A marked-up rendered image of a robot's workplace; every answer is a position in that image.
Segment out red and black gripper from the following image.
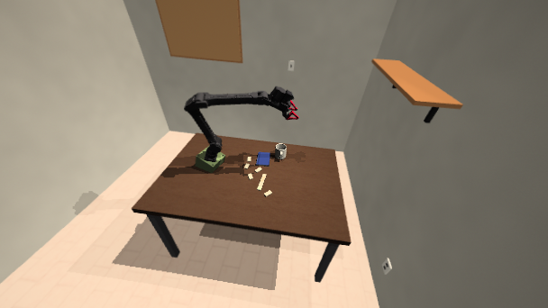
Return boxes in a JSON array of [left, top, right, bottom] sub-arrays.
[[276, 101, 298, 120]]

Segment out white mug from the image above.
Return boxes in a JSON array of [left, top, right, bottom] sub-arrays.
[[275, 143, 287, 159]]

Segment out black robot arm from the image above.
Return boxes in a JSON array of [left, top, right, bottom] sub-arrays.
[[184, 86, 294, 162]]

